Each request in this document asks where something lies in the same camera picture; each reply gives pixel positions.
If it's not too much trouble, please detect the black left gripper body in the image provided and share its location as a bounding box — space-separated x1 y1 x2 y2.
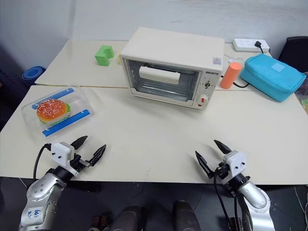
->
69 154 93 173

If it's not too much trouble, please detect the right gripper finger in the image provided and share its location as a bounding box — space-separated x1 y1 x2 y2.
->
194 151 215 180
213 139 232 155

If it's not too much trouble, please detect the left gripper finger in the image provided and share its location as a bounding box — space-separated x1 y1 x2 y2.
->
84 144 107 167
70 135 89 152

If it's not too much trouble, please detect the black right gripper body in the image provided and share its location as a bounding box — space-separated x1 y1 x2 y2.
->
208 162 230 180

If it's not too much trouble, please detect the glass oven door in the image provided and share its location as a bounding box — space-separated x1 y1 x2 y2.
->
122 57 202 107

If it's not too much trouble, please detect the cream toaster oven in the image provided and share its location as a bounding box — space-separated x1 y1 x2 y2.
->
119 26 226 111

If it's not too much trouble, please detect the toy hamburger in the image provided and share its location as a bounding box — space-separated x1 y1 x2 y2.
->
36 99 72 126

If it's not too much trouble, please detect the clear tray with blue strips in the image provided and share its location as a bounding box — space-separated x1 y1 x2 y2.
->
21 83 97 139

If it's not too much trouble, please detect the dark rounded shape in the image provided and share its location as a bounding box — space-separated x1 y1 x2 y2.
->
173 200 202 231
109 205 146 231

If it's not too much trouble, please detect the orange foam cylinder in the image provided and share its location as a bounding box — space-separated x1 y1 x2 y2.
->
219 62 242 90

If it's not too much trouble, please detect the turquoise zipper pouch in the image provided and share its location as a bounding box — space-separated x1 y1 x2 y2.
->
239 53 307 103

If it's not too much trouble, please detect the blue rolled mat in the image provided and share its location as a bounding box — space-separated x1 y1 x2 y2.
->
22 66 47 81

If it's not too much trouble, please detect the green foam block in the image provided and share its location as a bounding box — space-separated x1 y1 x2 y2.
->
94 45 115 67

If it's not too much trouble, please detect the bag of colourful items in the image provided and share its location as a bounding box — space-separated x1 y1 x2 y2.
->
297 72 308 114

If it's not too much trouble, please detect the white power strip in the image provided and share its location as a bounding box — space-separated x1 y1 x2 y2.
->
232 38 270 53

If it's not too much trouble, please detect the black power plug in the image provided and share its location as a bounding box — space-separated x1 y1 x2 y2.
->
254 41 271 52

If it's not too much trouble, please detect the black chair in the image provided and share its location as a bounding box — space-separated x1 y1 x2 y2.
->
278 36 308 73

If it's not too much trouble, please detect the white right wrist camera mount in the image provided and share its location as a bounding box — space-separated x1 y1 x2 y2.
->
222 150 248 180

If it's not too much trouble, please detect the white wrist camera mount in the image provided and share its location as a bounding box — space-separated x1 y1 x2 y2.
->
222 150 248 180
50 141 79 175

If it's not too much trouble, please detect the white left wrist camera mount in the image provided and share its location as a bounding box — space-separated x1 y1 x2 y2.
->
50 141 79 175

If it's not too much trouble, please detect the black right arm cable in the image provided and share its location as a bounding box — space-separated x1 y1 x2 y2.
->
213 172 241 231

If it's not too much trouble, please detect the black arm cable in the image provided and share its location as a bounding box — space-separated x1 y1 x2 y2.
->
213 172 241 231
33 143 52 180

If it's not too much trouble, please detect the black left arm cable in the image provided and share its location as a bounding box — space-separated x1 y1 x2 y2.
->
33 143 52 180

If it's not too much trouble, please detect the black power cord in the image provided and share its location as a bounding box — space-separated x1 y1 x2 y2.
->
220 76 250 89

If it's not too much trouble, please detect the thin white cable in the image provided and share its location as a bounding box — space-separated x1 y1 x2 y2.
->
223 54 246 64

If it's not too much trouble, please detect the cream oven door handle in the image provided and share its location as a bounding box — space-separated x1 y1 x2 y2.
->
139 66 181 85

